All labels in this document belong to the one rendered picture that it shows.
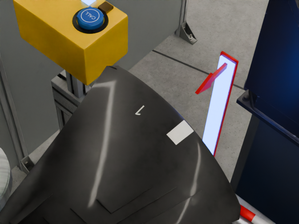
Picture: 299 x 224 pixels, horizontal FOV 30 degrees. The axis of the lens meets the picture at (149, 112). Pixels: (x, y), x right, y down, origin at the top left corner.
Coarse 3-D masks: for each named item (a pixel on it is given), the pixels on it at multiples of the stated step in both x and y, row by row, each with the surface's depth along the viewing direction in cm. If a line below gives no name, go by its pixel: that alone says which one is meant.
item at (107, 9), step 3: (102, 3) 87; (105, 3) 87; (108, 3) 87; (99, 6) 86; (102, 6) 87; (105, 6) 87; (108, 6) 87; (111, 6) 87; (99, 9) 87; (102, 9) 86; (105, 9) 86; (108, 9) 86; (111, 9) 87; (105, 12) 86
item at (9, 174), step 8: (0, 152) 37; (0, 160) 37; (0, 168) 36; (8, 168) 36; (0, 176) 36; (8, 176) 36; (0, 184) 36; (8, 184) 36; (0, 192) 35; (8, 192) 36; (0, 200) 35; (0, 208) 36
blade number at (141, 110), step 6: (138, 102) 63; (144, 102) 63; (132, 108) 63; (138, 108) 63; (144, 108) 63; (150, 108) 63; (132, 114) 62; (138, 114) 63; (144, 114) 63; (138, 120) 62
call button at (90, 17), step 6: (90, 6) 86; (84, 12) 85; (90, 12) 85; (96, 12) 85; (78, 18) 84; (84, 18) 84; (90, 18) 84; (96, 18) 84; (102, 18) 85; (78, 24) 85; (84, 24) 84; (90, 24) 84; (96, 24) 84
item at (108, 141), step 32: (96, 96) 63; (128, 96) 63; (160, 96) 65; (64, 128) 60; (96, 128) 61; (128, 128) 61; (160, 128) 63; (192, 128) 64; (64, 160) 58; (96, 160) 59; (128, 160) 59; (160, 160) 60; (192, 160) 62; (32, 192) 56; (64, 192) 56; (96, 192) 56; (128, 192) 57; (160, 192) 58; (192, 192) 60; (224, 192) 62
